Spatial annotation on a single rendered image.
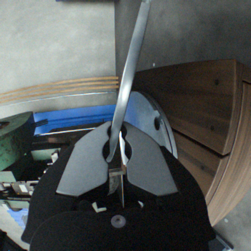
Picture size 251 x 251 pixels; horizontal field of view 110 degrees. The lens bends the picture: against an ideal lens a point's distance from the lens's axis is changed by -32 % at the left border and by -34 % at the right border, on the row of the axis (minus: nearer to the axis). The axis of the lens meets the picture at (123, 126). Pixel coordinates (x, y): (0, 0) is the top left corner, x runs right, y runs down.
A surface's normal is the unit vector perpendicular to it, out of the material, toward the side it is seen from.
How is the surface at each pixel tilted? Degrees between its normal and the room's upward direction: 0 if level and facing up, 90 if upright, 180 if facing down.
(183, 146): 0
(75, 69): 90
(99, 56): 90
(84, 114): 90
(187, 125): 0
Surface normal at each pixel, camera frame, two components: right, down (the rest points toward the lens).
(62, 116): 0.29, 0.29
